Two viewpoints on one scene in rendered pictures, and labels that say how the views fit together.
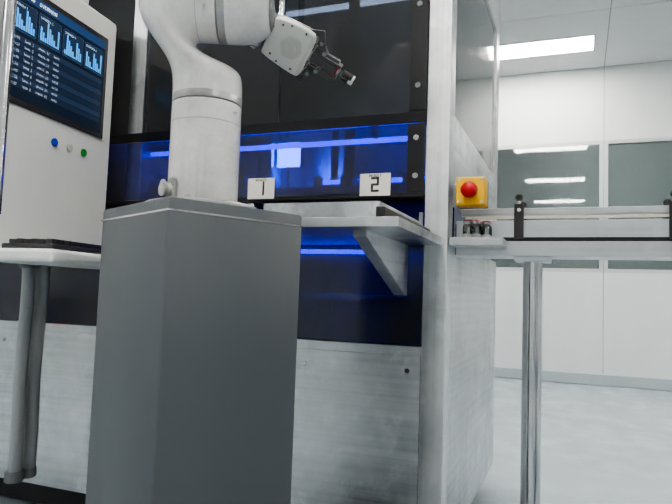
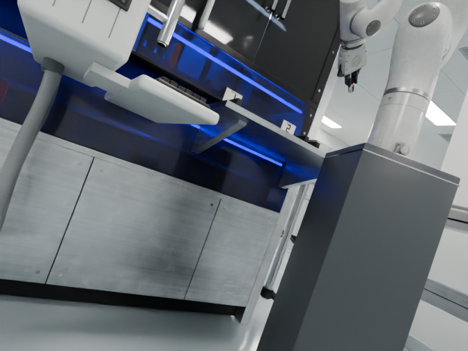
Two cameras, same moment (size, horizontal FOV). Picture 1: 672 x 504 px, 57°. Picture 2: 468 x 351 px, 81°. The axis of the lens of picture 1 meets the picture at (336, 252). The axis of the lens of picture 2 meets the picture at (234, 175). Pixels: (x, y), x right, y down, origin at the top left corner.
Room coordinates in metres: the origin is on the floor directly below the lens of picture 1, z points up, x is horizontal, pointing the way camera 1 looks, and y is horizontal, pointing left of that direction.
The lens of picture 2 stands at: (0.86, 1.07, 0.65)
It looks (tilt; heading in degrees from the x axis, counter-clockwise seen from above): 2 degrees up; 310
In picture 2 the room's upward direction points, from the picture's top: 20 degrees clockwise
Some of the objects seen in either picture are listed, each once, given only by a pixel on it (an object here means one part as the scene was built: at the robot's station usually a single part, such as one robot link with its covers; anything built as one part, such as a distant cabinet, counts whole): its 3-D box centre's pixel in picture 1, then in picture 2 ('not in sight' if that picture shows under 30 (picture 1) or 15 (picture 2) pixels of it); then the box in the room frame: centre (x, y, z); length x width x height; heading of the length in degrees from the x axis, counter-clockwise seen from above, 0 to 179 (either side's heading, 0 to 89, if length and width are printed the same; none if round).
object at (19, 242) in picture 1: (84, 250); (158, 97); (1.58, 0.65, 0.82); 0.40 x 0.14 x 0.02; 165
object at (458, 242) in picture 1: (479, 243); not in sight; (1.58, -0.37, 0.87); 0.14 x 0.13 x 0.02; 159
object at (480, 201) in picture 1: (472, 193); not in sight; (1.55, -0.34, 1.00); 0.08 x 0.07 x 0.07; 159
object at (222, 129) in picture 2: not in sight; (214, 138); (1.61, 0.36, 0.80); 0.34 x 0.03 x 0.13; 159
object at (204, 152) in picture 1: (204, 159); (394, 132); (1.06, 0.23, 0.95); 0.19 x 0.19 x 0.18
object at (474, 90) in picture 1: (477, 65); not in sight; (2.01, -0.45, 1.51); 0.85 x 0.01 x 0.59; 159
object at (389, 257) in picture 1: (382, 266); (307, 180); (1.43, -0.11, 0.80); 0.34 x 0.03 x 0.13; 159
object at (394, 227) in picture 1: (288, 234); (270, 145); (1.53, 0.12, 0.87); 0.70 x 0.48 x 0.02; 69
